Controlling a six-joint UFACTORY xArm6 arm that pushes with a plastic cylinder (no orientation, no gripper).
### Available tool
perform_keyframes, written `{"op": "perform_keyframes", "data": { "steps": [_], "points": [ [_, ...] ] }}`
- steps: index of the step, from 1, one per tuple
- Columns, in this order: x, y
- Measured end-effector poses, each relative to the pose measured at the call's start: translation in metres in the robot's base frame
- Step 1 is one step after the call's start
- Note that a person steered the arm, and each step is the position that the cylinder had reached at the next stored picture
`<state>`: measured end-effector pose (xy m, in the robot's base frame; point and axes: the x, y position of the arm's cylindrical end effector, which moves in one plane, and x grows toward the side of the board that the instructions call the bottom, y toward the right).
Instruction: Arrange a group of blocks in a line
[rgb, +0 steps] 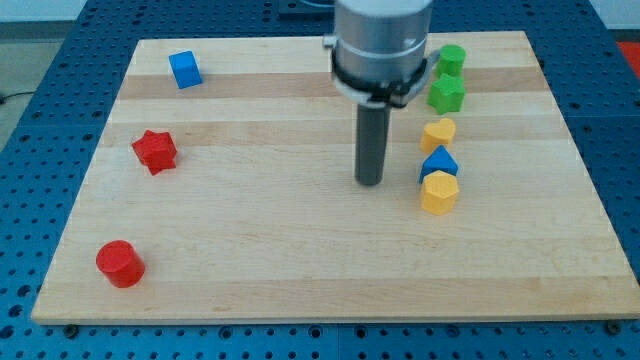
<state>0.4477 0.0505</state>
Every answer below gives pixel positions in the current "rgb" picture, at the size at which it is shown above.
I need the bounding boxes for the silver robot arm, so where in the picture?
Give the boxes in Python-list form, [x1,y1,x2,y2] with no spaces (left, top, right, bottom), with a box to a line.
[334,0,433,83]

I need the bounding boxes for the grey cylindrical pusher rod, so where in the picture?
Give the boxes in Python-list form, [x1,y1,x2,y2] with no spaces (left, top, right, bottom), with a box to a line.
[355,105,391,186]

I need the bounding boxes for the wooden board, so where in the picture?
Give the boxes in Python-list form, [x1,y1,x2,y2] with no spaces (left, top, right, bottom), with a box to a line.
[32,31,639,325]

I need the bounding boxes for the yellow hexagon block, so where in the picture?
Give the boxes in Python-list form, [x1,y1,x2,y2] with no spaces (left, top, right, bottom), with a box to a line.
[420,170,459,215]

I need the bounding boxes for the blue triangle block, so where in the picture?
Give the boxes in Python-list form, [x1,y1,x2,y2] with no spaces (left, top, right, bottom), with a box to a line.
[418,145,459,183]

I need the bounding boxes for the yellow heart block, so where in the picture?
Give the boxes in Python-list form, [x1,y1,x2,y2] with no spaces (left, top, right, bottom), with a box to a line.
[420,118,457,154]

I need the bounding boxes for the green star block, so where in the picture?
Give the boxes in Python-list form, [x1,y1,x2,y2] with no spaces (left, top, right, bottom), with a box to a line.
[427,74,466,114]

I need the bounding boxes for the red star block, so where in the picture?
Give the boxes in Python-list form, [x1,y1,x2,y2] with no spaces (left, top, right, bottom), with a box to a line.
[132,130,177,176]

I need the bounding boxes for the blue cube block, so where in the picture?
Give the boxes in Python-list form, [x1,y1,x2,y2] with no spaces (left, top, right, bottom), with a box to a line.
[168,51,202,89]

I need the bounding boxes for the green cylinder block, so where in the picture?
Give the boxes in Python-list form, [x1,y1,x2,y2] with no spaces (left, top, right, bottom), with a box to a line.
[436,44,466,77]

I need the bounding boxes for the red cylinder block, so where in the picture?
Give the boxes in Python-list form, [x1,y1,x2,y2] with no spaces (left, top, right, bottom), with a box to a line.
[95,240,145,288]

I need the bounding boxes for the black and grey mounting bracket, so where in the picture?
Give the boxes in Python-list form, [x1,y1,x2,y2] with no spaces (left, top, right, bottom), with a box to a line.
[322,35,440,109]

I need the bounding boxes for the black cable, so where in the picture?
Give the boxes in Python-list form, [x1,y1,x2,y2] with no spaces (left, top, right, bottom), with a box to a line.
[0,90,36,106]

